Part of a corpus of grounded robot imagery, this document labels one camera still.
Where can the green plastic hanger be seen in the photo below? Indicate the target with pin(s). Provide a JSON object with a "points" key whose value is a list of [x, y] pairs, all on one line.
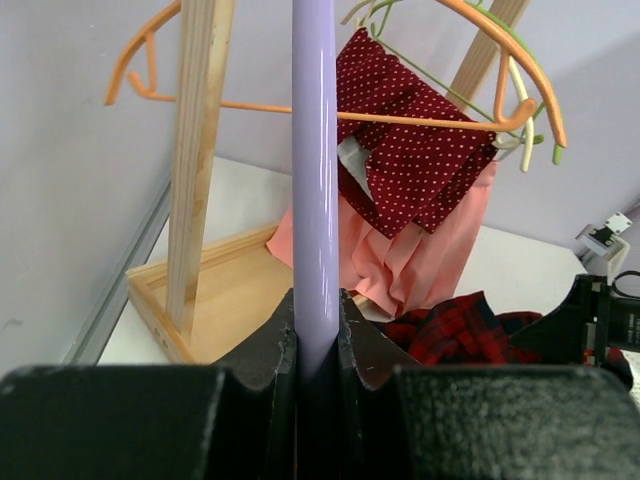
{"points": [[523, 90]]}

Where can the pink skirt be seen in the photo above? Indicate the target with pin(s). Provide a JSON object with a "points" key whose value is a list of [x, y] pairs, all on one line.
{"points": [[414, 270]]}

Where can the aluminium frame post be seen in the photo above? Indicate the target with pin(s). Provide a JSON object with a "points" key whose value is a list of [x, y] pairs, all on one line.
{"points": [[96, 331]]}

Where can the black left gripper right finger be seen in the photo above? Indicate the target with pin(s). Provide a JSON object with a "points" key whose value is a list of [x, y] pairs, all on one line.
{"points": [[403, 420]]}

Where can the red polka dot skirt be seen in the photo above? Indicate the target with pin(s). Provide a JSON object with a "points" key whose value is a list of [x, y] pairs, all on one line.
{"points": [[414, 174]]}

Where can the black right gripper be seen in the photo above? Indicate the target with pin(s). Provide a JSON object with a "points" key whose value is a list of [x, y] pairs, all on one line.
{"points": [[591, 319]]}

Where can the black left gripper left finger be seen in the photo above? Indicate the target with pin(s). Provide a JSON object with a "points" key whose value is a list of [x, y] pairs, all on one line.
{"points": [[231, 419]]}

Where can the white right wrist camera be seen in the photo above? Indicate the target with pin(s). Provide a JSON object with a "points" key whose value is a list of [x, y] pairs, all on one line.
{"points": [[606, 242]]}

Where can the purple plastic hanger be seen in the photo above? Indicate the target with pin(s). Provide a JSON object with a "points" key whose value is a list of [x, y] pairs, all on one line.
{"points": [[315, 183]]}

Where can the red plaid skirt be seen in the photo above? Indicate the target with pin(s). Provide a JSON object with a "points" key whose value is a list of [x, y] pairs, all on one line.
{"points": [[462, 330]]}

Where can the wooden clothes rack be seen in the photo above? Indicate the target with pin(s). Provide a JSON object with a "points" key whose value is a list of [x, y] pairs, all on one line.
{"points": [[203, 300]]}

